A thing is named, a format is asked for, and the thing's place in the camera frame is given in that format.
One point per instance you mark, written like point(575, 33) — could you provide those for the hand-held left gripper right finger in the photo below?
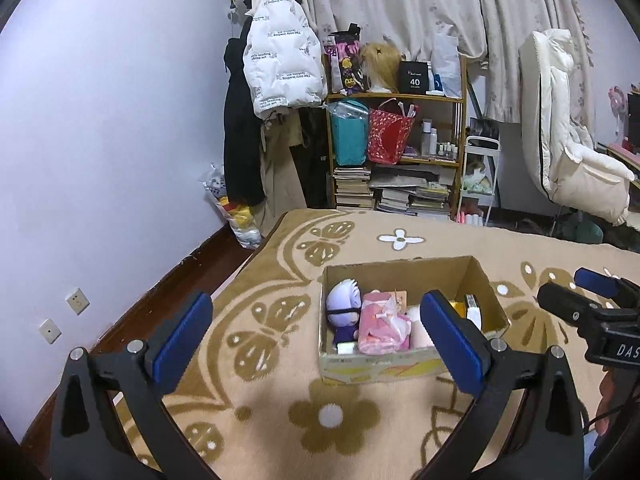
point(450, 340)

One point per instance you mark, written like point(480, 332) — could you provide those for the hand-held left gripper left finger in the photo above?
point(182, 345)

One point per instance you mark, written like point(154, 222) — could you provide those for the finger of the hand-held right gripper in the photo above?
point(560, 300)
point(595, 282)

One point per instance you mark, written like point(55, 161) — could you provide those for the yellow plush toy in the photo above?
point(456, 308)

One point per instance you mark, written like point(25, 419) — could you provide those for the black white printed pouch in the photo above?
point(474, 312)

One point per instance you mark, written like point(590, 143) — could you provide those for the pink tissue pack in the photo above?
point(382, 322)

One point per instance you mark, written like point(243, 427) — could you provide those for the cardboard box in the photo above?
point(380, 272)

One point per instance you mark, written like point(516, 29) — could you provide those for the white-haired blindfolded plush doll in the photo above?
point(344, 305)

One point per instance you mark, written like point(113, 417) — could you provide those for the person's right hand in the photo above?
point(612, 400)

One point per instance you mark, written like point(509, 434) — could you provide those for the cream padded chair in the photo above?
point(570, 150)

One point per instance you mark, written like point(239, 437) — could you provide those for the clear plastic bag of toys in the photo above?
point(240, 215)

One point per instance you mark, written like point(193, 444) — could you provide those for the plush toy in cart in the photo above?
point(477, 177)

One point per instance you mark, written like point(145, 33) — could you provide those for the pile of magazines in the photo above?
point(412, 195)

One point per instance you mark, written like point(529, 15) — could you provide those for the dark monitor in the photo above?
point(635, 120)

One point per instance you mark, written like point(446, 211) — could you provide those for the white trolley cart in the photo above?
point(482, 146)

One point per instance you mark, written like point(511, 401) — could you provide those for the stack of books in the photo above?
point(352, 190)

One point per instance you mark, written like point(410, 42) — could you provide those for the pink fan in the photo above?
point(619, 105)

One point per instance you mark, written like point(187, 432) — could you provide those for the wooden shelf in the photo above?
point(462, 135)

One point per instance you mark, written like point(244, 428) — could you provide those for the beige coat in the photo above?
point(280, 180)

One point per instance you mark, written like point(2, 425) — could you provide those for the black coat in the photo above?
point(240, 150)

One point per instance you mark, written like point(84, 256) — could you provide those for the white bottle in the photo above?
point(429, 137)

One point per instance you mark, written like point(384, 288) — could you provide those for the red gift bag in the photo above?
point(387, 135)

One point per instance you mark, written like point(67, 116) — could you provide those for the black hanging garment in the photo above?
point(315, 160)

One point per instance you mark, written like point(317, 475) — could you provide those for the teal bag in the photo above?
point(350, 137)

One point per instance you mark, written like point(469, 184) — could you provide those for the white plastic bag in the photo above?
point(446, 67)

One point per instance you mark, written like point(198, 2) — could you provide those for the black box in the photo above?
point(415, 79)

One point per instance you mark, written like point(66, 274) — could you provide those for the blond wig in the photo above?
point(380, 65)

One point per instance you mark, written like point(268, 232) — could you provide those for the purple printed bag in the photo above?
point(345, 67)

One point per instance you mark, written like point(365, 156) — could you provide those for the white puffer jacket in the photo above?
point(282, 60)

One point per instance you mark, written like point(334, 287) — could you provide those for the floral curtain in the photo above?
point(425, 0)

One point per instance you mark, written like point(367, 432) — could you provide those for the dark wooden bed frame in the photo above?
point(165, 285)

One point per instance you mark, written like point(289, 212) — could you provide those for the wall socket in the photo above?
point(77, 301)
point(50, 332)

